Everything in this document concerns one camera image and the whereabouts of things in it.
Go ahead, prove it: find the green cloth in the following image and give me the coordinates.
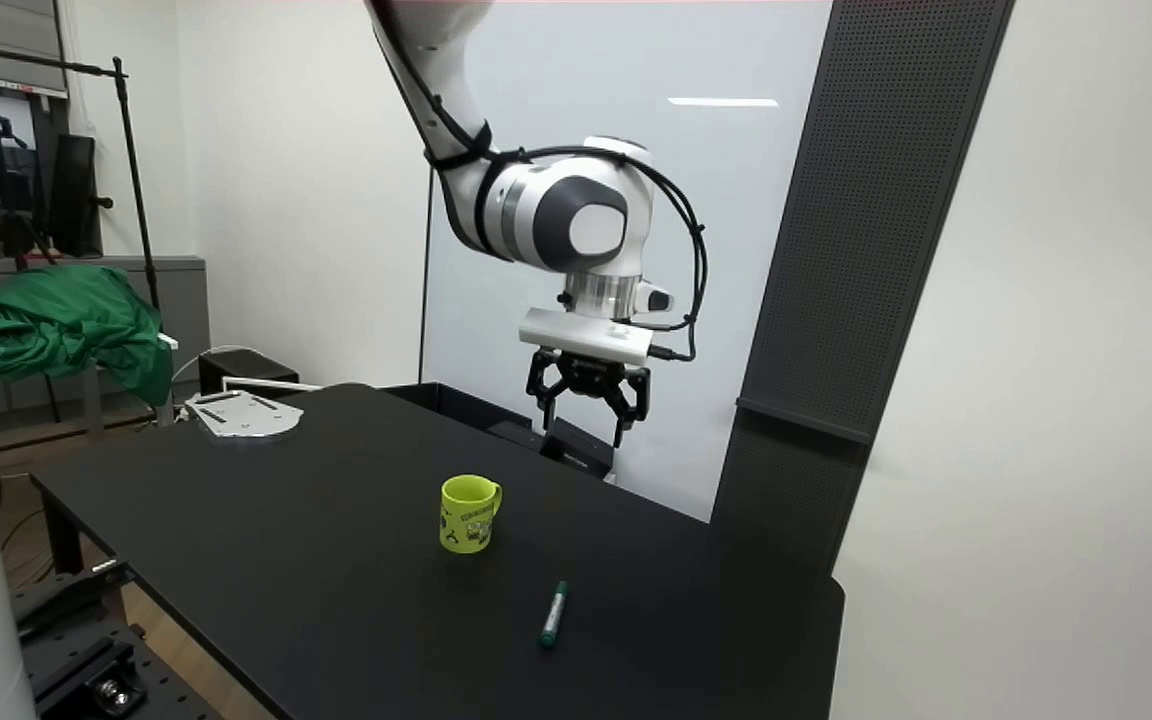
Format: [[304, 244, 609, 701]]
[[0, 260, 186, 414]]

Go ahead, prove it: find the black vertical pillar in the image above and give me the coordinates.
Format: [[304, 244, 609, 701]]
[[713, 0, 1019, 578]]

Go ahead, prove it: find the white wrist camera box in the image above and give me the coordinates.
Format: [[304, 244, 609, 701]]
[[517, 305, 656, 370]]

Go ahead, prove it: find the black perforated base table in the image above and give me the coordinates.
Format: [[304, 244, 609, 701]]
[[13, 555, 221, 720]]

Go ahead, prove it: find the large white board panel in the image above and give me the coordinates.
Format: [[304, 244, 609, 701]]
[[415, 0, 835, 525]]

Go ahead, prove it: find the yellow-green mug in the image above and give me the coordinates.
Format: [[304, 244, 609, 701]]
[[438, 473, 509, 559]]

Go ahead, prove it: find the small black box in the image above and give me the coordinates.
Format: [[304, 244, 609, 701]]
[[539, 415, 622, 481]]

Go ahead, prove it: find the green marker pen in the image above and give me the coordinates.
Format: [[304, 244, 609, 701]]
[[537, 578, 571, 655]]

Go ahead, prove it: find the black square box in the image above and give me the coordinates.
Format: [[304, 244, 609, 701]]
[[195, 344, 304, 402]]

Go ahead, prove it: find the grey cabinet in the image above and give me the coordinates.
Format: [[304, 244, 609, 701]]
[[0, 252, 217, 434]]

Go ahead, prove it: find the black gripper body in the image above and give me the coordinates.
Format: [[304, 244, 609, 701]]
[[539, 344, 646, 402]]

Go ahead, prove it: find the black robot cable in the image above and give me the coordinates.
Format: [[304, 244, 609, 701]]
[[491, 142, 715, 370]]

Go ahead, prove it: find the black table leg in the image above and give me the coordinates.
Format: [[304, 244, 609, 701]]
[[45, 490, 90, 581]]

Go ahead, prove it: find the black stand pole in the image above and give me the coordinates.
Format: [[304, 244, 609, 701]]
[[0, 50, 170, 314]]

